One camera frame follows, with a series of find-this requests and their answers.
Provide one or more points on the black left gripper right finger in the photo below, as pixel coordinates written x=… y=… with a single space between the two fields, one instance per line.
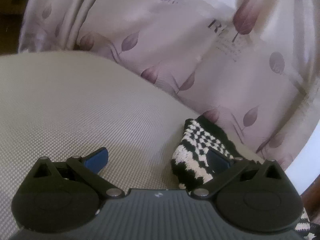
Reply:
x=256 y=197

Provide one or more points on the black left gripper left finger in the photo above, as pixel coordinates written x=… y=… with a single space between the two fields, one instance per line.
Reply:
x=56 y=197

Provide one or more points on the black and white knit garment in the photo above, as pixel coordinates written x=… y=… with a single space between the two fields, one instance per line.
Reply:
x=197 y=149

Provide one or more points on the beige woven mattress pad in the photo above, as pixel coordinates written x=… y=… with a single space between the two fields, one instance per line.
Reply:
x=61 y=104

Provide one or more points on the pink leaf-print bedsheet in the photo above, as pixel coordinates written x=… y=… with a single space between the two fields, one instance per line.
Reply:
x=251 y=66

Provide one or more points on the brown wooden bed frame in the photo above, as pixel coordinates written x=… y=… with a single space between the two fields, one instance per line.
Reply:
x=311 y=200

